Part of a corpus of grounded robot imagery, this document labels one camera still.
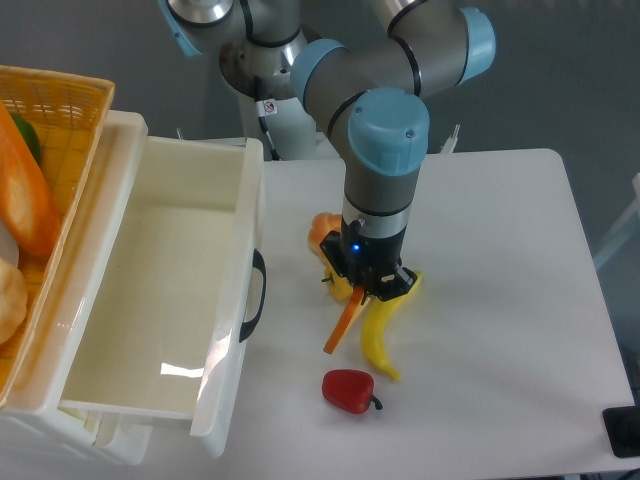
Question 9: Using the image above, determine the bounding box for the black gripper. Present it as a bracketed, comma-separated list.
[320, 220, 418, 302]

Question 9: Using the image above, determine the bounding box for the toy bread slice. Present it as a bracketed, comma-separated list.
[323, 286, 369, 354]

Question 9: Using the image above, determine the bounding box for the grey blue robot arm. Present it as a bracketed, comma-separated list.
[159, 1, 496, 301]

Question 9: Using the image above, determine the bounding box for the toy bread roll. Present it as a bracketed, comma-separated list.
[307, 212, 342, 255]

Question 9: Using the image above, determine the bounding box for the white open upper drawer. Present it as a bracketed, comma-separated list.
[61, 137, 264, 457]

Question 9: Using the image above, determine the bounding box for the toy round bread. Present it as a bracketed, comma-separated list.
[0, 259, 28, 343]

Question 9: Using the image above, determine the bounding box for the white drawer cabinet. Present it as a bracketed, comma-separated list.
[1, 111, 152, 465]

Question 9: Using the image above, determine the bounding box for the toy yellow bell pepper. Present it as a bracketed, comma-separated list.
[322, 265, 353, 302]

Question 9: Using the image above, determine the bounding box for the toy yellow banana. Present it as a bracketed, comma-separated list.
[360, 271, 424, 382]

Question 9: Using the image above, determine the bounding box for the toy red bell pepper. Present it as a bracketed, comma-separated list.
[321, 369, 383, 415]

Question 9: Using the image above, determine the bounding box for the black device at edge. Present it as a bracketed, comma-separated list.
[602, 406, 639, 458]

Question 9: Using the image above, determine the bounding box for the toy orange baguette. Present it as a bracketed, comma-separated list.
[1, 104, 61, 256]

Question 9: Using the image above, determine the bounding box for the yellow woven basket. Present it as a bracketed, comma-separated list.
[1, 65, 115, 404]

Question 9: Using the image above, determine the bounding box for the toy green pepper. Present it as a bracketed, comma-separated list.
[11, 113, 42, 165]

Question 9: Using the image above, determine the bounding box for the black drawer handle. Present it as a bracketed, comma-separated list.
[239, 249, 267, 343]

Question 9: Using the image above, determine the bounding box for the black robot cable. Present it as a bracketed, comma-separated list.
[254, 74, 282, 162]

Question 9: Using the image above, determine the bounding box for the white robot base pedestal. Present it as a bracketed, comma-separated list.
[219, 26, 320, 160]

